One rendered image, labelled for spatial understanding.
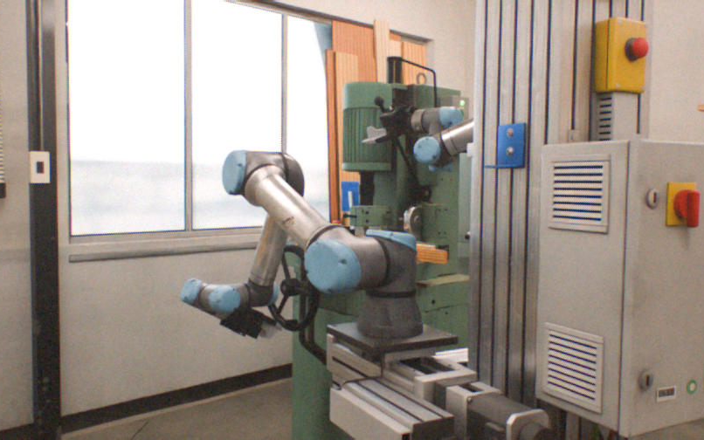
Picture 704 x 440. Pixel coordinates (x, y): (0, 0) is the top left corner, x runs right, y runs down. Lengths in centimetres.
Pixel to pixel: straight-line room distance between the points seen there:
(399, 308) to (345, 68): 258
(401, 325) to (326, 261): 23
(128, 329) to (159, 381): 33
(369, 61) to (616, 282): 311
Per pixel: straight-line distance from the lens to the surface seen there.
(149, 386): 339
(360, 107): 225
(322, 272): 135
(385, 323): 145
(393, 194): 234
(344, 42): 397
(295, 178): 169
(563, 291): 119
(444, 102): 245
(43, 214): 298
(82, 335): 319
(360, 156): 224
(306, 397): 244
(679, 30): 423
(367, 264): 135
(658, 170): 112
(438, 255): 209
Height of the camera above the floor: 116
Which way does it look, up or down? 3 degrees down
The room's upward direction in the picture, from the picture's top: 1 degrees clockwise
